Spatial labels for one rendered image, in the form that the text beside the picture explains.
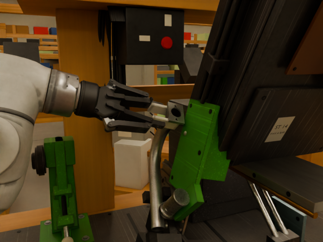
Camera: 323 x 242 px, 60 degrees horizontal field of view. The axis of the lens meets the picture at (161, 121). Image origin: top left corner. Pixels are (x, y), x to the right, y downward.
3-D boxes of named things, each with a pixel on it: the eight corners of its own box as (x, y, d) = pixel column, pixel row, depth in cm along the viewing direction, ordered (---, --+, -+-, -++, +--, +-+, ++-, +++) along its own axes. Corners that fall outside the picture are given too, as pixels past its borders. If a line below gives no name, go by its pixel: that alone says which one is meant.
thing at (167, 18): (184, 65, 81) (185, 9, 78) (127, 65, 75) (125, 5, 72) (167, 64, 92) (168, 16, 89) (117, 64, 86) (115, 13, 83)
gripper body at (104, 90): (78, 102, 53) (124, 112, 57) (82, 70, 58) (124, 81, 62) (70, 123, 59) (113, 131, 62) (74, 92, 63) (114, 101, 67)
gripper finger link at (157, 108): (147, 112, 67) (146, 109, 67) (172, 117, 70) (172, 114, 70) (152, 104, 65) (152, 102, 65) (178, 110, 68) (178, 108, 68)
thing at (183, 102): (274, 205, 91) (284, 102, 84) (191, 225, 80) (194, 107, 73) (239, 183, 108) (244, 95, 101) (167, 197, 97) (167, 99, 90)
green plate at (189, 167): (222, 205, 62) (248, 112, 59) (189, 202, 58) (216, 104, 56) (196, 185, 72) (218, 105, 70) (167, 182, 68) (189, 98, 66)
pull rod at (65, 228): (74, 250, 65) (72, 227, 63) (61, 253, 64) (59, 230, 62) (72, 236, 70) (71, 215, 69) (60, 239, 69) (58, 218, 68)
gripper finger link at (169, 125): (153, 114, 63) (153, 117, 63) (180, 120, 66) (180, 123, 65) (147, 121, 65) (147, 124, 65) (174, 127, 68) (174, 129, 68)
